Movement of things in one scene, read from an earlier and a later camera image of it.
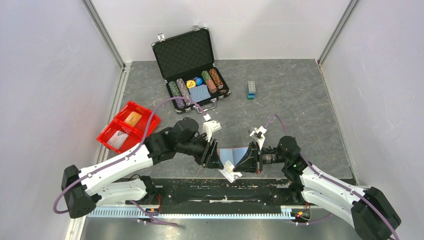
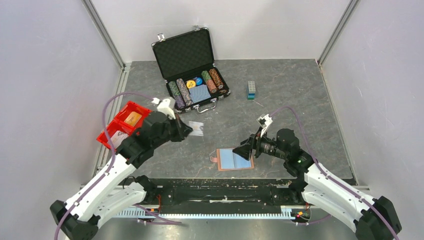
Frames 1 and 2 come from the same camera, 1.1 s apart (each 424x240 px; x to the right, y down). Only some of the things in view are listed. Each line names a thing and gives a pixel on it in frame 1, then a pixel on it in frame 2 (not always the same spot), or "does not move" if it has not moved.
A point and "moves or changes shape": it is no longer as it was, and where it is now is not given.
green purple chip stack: [175, 92] does not move
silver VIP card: [228, 171] moves or changes shape
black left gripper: [208, 152] -> [182, 130]
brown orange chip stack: [216, 78] does not move
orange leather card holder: [234, 155] does not move
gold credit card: [133, 118] does not move
